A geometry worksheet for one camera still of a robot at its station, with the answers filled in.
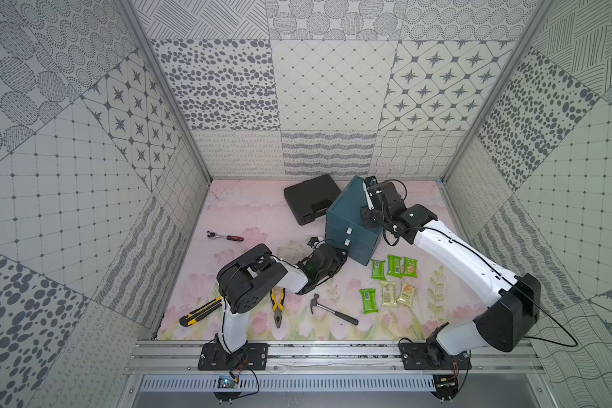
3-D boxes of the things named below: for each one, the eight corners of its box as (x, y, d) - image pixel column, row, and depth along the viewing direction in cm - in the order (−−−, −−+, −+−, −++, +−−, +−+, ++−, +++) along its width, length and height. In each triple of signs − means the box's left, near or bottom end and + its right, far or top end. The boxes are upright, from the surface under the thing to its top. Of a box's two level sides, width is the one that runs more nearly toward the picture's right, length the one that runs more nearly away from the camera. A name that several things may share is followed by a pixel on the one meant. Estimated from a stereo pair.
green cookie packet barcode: (387, 276, 93) (388, 273, 91) (387, 256, 98) (388, 254, 96) (401, 278, 92) (402, 276, 91) (400, 259, 97) (401, 256, 96)
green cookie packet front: (403, 275, 93) (404, 273, 92) (403, 259, 98) (404, 256, 96) (415, 278, 93) (417, 275, 91) (415, 261, 97) (416, 259, 95)
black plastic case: (298, 226, 104) (297, 220, 101) (282, 193, 116) (281, 187, 113) (347, 208, 110) (348, 202, 107) (328, 179, 122) (328, 172, 119)
